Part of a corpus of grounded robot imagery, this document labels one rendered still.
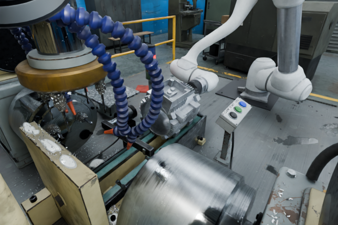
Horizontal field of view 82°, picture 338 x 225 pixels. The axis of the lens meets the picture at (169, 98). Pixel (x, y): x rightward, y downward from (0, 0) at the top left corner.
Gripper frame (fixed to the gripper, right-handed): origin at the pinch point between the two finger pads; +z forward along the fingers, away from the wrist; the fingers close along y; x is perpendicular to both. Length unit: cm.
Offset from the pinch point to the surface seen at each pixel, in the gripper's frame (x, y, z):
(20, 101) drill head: -1, -31, 44
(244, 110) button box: -0.3, 27.7, -11.1
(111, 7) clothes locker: -43, -436, -304
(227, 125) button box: 2.9, 25.9, -0.5
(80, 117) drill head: 4.0, -16.3, 31.4
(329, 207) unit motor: -12, 51, 36
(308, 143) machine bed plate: 21, 53, -47
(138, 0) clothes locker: -71, -438, -404
